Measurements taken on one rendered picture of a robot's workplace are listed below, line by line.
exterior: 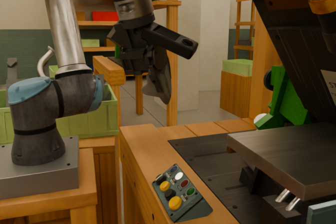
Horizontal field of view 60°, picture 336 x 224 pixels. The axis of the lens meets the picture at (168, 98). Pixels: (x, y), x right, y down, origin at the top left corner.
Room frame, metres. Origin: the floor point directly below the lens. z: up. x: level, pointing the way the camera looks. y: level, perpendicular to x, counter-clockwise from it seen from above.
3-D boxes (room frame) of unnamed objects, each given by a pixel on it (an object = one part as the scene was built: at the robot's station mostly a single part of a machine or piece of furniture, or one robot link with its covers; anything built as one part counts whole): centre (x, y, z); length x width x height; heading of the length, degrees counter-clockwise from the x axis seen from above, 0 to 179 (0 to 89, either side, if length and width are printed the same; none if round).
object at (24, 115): (0.83, 0.39, 1.08); 0.13 x 0.12 x 0.14; 126
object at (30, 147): (0.83, 0.39, 0.96); 0.15 x 0.15 x 0.10
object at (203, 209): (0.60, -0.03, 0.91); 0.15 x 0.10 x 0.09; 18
